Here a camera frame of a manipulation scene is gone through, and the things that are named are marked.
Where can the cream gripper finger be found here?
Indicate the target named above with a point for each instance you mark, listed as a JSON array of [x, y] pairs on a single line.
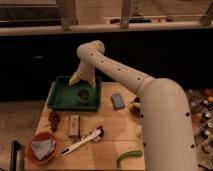
[[92, 82]]

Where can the black chair back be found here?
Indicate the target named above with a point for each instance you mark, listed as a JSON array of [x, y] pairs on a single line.
[[16, 161]]

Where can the wooden railing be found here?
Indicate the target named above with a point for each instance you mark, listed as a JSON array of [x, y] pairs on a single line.
[[31, 17]]

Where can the blue sponge block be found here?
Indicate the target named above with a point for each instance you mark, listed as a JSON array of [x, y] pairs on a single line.
[[117, 101]]

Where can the green cup in tray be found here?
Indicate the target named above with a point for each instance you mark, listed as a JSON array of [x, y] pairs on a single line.
[[83, 95]]

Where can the orange bowl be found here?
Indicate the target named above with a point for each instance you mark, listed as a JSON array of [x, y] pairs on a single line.
[[29, 154]]

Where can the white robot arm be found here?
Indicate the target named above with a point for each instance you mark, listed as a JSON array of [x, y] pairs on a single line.
[[168, 138]]

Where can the grey cloth in bowl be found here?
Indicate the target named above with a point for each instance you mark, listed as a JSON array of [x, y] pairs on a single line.
[[43, 148]]

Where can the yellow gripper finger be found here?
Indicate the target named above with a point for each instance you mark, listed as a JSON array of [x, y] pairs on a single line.
[[74, 79]]

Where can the wooden block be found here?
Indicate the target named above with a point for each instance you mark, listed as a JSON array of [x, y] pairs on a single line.
[[74, 126]]

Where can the bunch of dark grapes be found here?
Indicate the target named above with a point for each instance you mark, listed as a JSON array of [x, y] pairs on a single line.
[[54, 120]]

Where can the green plastic tray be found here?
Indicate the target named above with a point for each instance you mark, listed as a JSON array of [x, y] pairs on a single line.
[[64, 97]]

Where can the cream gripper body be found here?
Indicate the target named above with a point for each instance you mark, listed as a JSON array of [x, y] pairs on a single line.
[[85, 71]]

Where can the yellow toy fruit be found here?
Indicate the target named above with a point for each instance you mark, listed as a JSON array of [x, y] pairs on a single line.
[[136, 106]]

